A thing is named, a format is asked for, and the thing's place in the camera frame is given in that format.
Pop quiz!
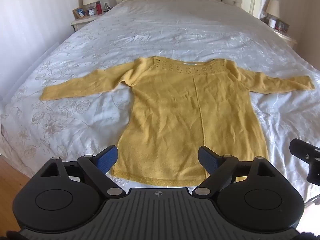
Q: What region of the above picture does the cream nightstand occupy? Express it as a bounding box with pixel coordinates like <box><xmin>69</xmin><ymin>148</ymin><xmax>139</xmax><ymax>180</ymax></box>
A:
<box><xmin>260</xmin><ymin>17</ymin><xmax>298</xmax><ymax>48</ymax></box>
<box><xmin>70</xmin><ymin>12</ymin><xmax>102</xmax><ymax>33</ymax></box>

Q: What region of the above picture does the white floral bedspread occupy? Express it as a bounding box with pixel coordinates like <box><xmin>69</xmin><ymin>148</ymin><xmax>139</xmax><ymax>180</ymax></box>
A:
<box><xmin>0</xmin><ymin>0</ymin><xmax>320</xmax><ymax>207</ymax></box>

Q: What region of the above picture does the dark photo frame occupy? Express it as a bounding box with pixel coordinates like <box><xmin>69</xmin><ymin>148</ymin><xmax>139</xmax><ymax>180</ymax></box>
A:
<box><xmin>275</xmin><ymin>20</ymin><xmax>290</xmax><ymax>33</ymax></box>

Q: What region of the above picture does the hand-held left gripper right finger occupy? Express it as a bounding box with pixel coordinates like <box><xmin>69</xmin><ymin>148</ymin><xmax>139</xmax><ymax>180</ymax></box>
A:
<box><xmin>192</xmin><ymin>146</ymin><xmax>272</xmax><ymax>198</ymax></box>

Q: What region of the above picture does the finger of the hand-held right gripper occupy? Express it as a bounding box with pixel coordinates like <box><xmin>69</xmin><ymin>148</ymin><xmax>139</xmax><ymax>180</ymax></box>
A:
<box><xmin>289</xmin><ymin>138</ymin><xmax>320</xmax><ymax>186</ymax></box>

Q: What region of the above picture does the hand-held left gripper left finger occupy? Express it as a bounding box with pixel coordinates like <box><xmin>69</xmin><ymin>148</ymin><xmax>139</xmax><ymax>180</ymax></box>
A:
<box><xmin>40</xmin><ymin>145</ymin><xmax>124</xmax><ymax>198</ymax></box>

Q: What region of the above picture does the wooden photo frame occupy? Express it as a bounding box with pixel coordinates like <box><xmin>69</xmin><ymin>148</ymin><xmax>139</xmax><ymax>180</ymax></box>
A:
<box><xmin>72</xmin><ymin>6</ymin><xmax>88</xmax><ymax>19</ymax></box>

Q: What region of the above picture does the yellow knit sweater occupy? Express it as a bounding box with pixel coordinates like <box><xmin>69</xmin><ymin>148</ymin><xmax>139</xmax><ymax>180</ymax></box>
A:
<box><xmin>41</xmin><ymin>56</ymin><xmax>315</xmax><ymax>187</ymax></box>

